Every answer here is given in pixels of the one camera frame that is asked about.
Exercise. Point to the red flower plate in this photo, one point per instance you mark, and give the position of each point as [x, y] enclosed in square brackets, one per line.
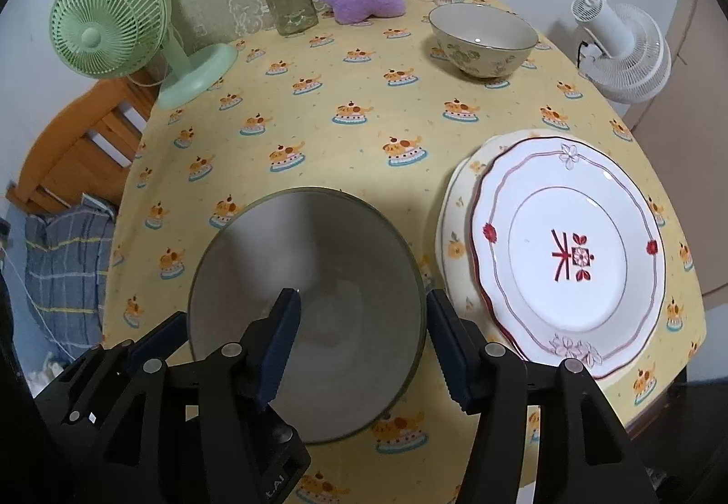
[569, 208]

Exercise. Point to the floral ceramic bowl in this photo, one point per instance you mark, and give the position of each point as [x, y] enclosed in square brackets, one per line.
[335, 265]
[483, 26]

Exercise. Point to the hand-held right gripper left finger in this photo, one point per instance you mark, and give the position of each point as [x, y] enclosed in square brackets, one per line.
[278, 350]

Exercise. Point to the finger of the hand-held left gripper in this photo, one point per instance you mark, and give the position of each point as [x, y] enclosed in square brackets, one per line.
[159, 336]

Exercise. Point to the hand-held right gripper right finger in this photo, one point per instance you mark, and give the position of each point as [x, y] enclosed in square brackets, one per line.
[449, 356]

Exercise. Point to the blue plaid pillow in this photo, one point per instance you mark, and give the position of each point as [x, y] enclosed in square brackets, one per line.
[62, 265]

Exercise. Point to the green desk fan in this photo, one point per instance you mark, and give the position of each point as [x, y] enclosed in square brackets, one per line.
[96, 26]

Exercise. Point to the yellow flower plate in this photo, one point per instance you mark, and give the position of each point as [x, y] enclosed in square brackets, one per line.
[452, 248]

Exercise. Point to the white desk fan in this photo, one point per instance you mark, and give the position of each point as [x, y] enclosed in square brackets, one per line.
[625, 54]

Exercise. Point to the wooden bed headboard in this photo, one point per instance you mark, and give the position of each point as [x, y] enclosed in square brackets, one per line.
[62, 151]

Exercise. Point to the yellow printed tablecloth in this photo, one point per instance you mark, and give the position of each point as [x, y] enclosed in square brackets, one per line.
[341, 151]

